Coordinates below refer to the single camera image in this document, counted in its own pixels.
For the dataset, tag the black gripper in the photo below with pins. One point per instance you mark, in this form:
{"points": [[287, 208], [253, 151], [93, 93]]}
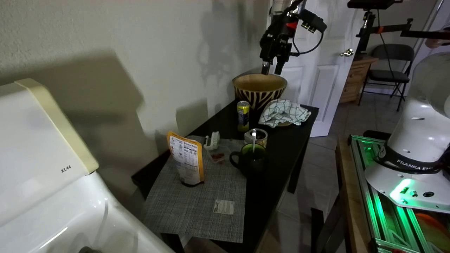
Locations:
{"points": [[277, 37]]}

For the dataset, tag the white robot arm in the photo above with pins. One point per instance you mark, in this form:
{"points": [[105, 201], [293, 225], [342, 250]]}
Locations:
{"points": [[422, 131]]}

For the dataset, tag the wooden zebra pattern bowl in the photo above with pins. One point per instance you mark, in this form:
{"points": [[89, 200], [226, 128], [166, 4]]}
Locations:
{"points": [[260, 96]]}

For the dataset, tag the black mug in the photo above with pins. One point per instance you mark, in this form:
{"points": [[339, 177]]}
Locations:
{"points": [[253, 162]]}

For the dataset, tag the white checked cloth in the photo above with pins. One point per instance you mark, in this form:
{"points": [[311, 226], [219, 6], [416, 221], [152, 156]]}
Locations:
{"points": [[283, 114]]}

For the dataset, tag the yellow green drink can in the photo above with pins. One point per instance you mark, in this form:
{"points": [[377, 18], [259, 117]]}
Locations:
{"points": [[243, 117]]}

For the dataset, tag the white panel door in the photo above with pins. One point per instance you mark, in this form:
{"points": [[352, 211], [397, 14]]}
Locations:
{"points": [[328, 89]]}

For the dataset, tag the glass candle jar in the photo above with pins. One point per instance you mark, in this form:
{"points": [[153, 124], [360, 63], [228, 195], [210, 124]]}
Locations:
{"points": [[256, 136]]}

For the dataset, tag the silver door knob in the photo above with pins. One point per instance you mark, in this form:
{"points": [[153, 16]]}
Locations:
{"points": [[347, 52]]}

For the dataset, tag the wooden drawer cabinet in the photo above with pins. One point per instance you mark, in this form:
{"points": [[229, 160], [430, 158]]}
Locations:
{"points": [[357, 79]]}

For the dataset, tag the black side table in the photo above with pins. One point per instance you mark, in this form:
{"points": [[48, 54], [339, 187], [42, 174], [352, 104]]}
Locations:
{"points": [[277, 156]]}

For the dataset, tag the small white green object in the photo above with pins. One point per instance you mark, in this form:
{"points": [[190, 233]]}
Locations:
{"points": [[212, 141]]}

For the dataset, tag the small dark red packet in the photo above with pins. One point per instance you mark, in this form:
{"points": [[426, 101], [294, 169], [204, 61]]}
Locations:
{"points": [[217, 158]]}

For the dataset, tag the black folding chair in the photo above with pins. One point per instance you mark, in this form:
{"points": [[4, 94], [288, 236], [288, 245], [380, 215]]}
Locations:
{"points": [[388, 75]]}

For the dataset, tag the white label sticker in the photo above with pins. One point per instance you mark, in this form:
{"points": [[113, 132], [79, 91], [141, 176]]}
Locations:
{"points": [[224, 207]]}

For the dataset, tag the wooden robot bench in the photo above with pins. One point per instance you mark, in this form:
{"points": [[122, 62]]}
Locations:
{"points": [[349, 201]]}

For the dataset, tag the grey grid mat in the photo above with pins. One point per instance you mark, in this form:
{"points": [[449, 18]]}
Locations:
{"points": [[197, 211]]}

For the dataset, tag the white stove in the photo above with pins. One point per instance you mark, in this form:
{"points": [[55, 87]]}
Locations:
{"points": [[37, 155]]}

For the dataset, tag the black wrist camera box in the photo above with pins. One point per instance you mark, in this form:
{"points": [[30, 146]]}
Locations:
{"points": [[312, 21]]}

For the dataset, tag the black camera stand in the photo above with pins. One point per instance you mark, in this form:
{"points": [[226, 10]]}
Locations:
{"points": [[370, 28]]}

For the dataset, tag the green lit aluminium frame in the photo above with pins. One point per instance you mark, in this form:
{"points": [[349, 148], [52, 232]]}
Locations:
{"points": [[377, 218]]}

